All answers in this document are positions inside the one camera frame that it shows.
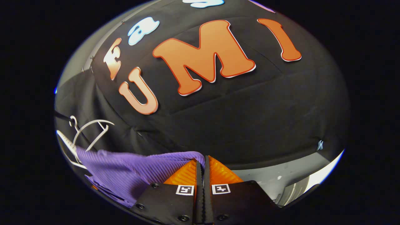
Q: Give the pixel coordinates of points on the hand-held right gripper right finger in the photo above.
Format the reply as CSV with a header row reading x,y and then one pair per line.
x,y
207,203

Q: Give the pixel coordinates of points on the black clothes rack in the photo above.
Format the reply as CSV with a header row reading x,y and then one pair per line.
x,y
62,116

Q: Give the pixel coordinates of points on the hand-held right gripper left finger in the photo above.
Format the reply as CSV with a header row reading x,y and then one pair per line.
x,y
198,203

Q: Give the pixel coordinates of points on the black backdrop cloth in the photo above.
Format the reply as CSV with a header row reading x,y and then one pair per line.
x,y
250,118

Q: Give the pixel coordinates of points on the white plastic hanger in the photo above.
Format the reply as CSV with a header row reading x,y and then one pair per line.
x,y
93,121
67,142

